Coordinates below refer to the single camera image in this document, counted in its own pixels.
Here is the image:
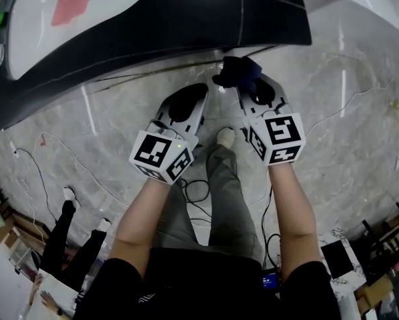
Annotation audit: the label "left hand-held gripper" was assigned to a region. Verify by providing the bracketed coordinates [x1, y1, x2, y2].
[128, 83, 210, 185]

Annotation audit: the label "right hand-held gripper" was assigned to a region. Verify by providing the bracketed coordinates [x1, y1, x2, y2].
[236, 74, 307, 167]

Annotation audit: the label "blue cloth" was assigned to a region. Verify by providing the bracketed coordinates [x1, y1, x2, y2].
[212, 55, 264, 93]

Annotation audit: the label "person's right forearm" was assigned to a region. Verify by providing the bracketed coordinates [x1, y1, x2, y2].
[268, 163, 324, 281]

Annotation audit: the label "person's left forearm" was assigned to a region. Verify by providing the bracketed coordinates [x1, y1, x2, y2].
[107, 177, 173, 275]

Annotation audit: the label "black-topped wooden sink cabinet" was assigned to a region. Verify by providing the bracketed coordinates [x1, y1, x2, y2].
[0, 0, 313, 131]

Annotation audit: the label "red cloth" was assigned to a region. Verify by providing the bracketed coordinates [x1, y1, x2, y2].
[51, 0, 97, 27]

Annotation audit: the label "person's white right shoe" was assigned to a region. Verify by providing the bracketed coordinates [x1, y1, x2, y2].
[216, 127, 236, 148]

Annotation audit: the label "person's grey trousers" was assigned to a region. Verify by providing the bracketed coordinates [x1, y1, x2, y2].
[152, 143, 266, 263]

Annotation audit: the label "person's black shirt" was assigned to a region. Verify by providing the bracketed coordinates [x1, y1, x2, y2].
[73, 247, 340, 320]

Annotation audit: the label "black square panel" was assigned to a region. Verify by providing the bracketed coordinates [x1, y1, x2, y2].
[320, 240, 354, 279]

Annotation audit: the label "white sink basin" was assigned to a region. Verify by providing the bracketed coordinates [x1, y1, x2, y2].
[6, 0, 157, 81]

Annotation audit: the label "black device with blue screen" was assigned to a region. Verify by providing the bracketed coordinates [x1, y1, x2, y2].
[261, 267, 282, 291]

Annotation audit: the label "black metal rack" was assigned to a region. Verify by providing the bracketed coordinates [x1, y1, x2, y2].
[348, 201, 399, 286]

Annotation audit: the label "brown wooden furniture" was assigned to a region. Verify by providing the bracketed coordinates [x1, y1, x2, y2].
[0, 208, 52, 269]

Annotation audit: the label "white marbled board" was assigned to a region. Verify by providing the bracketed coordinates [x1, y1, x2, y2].
[316, 228, 367, 291]

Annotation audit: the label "cardboard box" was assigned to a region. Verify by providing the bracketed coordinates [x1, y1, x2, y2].
[354, 275, 397, 313]

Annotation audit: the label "black floor cable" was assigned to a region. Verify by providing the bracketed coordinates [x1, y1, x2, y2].
[179, 178, 214, 226]

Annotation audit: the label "white floor cable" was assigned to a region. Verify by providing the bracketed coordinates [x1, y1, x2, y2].
[306, 75, 398, 136]

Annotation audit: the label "black cable with adapter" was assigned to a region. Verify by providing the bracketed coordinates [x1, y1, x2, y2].
[14, 147, 59, 219]

